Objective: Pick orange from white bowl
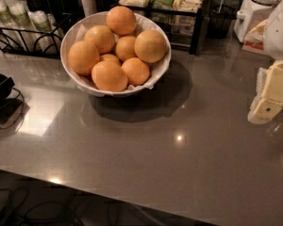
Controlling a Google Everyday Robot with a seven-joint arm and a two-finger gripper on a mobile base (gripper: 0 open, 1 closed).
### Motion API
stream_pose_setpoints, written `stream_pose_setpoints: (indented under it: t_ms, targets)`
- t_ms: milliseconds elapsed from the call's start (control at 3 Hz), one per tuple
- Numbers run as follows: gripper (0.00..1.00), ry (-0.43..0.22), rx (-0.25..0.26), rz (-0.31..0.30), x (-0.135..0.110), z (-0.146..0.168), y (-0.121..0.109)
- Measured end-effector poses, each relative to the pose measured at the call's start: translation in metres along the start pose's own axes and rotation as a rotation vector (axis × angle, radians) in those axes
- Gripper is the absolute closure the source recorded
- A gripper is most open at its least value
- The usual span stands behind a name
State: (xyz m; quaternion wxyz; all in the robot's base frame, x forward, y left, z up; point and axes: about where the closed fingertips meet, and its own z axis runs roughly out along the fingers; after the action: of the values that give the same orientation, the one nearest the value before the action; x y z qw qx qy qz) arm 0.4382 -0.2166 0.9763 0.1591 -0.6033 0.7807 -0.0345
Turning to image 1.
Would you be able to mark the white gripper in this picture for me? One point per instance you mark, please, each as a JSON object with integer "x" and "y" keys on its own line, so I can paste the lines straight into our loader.
{"x": 279, "y": 32}

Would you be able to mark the white bowl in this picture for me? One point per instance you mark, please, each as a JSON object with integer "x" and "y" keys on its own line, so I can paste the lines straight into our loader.
{"x": 85, "y": 82}

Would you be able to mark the red white card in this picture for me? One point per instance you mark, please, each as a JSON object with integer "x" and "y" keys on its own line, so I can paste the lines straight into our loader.
{"x": 253, "y": 41}

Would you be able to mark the white appliance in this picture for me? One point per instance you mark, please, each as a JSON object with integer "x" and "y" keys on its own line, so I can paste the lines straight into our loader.
{"x": 251, "y": 13}

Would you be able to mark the black shelf rack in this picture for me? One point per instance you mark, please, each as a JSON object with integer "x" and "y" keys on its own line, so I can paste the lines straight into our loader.
{"x": 181, "y": 20}

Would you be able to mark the orange top back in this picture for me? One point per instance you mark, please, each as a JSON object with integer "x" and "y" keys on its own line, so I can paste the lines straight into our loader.
{"x": 121, "y": 20}

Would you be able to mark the small orange middle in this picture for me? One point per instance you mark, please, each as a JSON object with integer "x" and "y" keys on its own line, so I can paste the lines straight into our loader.
{"x": 110, "y": 57}

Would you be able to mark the plastic cup stack right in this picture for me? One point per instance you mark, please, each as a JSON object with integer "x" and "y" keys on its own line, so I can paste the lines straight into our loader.
{"x": 42, "y": 24}

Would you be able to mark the plastic cup stack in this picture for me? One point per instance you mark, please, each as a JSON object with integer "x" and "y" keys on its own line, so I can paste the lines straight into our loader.
{"x": 6, "y": 19}
{"x": 42, "y": 24}
{"x": 22, "y": 20}

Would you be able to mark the plastic cup stack middle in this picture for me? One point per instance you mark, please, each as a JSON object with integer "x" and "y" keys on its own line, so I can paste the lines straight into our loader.
{"x": 22, "y": 20}

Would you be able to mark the black pan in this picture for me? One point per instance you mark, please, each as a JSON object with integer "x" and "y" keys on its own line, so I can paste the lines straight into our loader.
{"x": 0, "y": 87}

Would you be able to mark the plastic cup stack left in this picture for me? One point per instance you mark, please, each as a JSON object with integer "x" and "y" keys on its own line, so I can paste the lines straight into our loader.
{"x": 6, "y": 19}

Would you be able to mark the black wire basket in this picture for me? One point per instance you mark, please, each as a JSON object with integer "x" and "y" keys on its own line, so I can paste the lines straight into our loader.
{"x": 220, "y": 18}

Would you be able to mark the black wire rack left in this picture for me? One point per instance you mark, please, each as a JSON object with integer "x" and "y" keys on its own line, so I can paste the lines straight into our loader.
{"x": 12, "y": 42}

